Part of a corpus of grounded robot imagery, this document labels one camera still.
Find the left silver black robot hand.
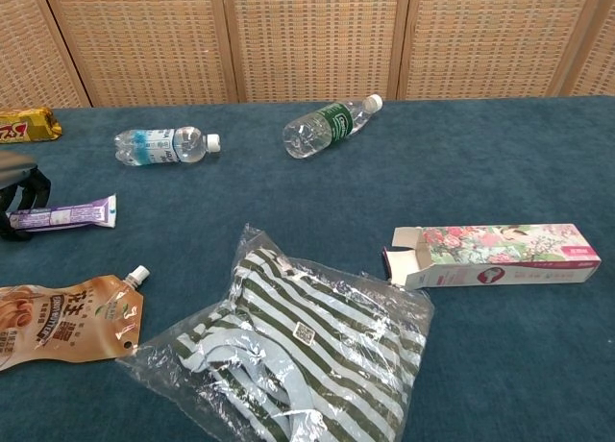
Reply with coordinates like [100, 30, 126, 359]
[0, 151, 53, 242]

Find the purple white toothpaste tube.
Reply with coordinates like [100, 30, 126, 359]
[8, 193, 118, 232]

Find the floral carton box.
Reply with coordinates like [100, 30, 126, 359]
[381, 223, 603, 290]

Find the gold snack package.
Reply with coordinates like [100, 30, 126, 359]
[0, 106, 63, 144]

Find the clear bottle blue label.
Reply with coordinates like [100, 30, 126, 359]
[113, 126, 222, 167]

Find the brown spout pouch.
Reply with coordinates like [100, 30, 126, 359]
[0, 264, 151, 371]

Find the clear bottle green label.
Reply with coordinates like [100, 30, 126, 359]
[282, 93, 384, 160]

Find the woven bamboo folding screen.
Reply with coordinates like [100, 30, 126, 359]
[0, 0, 615, 110]

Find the striped cloth in plastic bag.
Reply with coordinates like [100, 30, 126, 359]
[116, 223, 436, 442]

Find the teal table cover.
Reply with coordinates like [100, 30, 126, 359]
[0, 94, 615, 442]

